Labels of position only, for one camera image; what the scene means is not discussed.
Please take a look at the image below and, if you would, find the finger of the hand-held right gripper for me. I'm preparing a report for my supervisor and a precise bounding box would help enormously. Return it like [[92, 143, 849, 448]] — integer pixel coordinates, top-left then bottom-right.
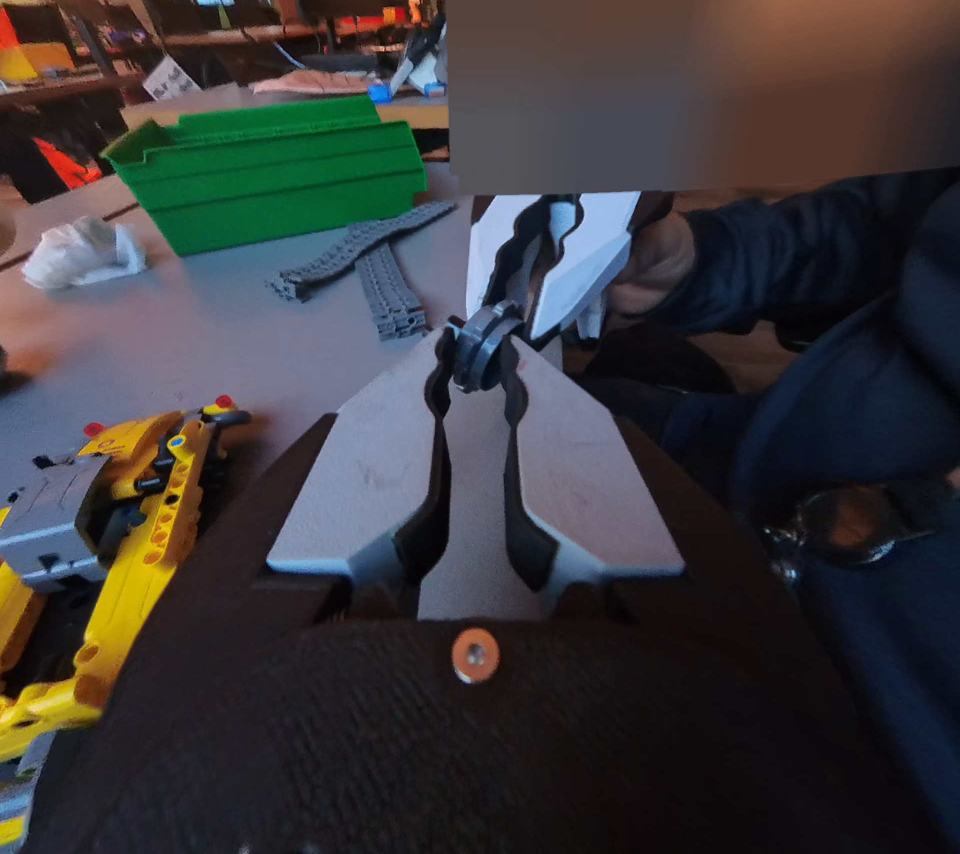
[[527, 191, 644, 343], [465, 194, 552, 324]]

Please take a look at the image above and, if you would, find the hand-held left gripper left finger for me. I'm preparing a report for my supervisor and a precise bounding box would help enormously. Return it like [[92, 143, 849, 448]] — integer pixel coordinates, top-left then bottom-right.
[[266, 333, 455, 589]]

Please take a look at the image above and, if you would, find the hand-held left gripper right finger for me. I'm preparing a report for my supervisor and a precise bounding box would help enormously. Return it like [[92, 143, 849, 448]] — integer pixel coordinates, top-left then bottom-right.
[[501, 335, 687, 604]]

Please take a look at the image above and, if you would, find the grey toy wheel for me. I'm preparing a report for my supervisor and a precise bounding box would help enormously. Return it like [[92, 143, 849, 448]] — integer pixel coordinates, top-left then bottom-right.
[[442, 301, 526, 394]]

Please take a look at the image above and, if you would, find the black yellow toy brick vehicle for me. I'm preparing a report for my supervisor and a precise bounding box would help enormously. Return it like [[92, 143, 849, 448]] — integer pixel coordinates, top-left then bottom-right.
[[0, 395, 255, 765]]

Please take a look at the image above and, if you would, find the person's right forearm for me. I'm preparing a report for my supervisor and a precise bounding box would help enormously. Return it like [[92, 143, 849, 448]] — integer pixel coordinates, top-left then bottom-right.
[[645, 175, 960, 338]]

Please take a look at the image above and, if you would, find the grey desk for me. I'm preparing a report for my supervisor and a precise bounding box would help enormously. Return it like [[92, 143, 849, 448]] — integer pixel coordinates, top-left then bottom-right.
[[0, 160, 571, 854]]

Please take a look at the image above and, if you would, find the person's right hand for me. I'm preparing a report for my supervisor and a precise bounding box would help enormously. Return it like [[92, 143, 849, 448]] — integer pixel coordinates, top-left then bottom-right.
[[606, 209, 699, 317]]

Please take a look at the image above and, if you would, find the long grey toy track strip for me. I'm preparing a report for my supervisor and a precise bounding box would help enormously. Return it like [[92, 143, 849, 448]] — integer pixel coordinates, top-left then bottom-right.
[[352, 243, 432, 343]]

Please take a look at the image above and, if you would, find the short grey toy track piece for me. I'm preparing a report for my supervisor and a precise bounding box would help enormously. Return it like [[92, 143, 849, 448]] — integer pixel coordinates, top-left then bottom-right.
[[266, 198, 460, 304]]

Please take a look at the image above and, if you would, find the spare hand-held gripper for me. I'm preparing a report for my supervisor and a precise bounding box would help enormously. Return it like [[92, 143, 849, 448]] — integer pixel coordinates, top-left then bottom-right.
[[388, 14, 450, 99]]

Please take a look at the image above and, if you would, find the green plastic bin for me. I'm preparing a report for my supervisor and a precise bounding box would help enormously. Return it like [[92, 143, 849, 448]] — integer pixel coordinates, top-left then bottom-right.
[[99, 95, 430, 257]]

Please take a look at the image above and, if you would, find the pale grey flat object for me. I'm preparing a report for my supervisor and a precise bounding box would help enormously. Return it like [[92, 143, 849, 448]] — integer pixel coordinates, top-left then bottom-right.
[[249, 67, 376, 98]]

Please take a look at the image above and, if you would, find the metal key carabiner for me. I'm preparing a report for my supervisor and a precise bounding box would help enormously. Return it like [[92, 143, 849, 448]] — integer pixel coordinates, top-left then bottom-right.
[[763, 483, 935, 587]]

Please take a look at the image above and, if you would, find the long table with wooden edge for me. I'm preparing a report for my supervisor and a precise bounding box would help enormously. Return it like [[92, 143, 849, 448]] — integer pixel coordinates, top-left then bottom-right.
[[120, 78, 451, 143]]

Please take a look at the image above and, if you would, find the small white printed sign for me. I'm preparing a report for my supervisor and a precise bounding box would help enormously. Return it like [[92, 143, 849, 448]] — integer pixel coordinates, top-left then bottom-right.
[[141, 54, 204, 103]]

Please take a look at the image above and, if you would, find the crumpled white plastic bag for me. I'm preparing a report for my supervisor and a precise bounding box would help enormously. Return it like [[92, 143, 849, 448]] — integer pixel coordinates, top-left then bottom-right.
[[21, 217, 147, 290]]

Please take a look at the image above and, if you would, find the background shelf with coloured bins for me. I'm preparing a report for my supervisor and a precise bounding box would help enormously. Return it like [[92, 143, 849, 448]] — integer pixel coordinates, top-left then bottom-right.
[[0, 0, 159, 90]]

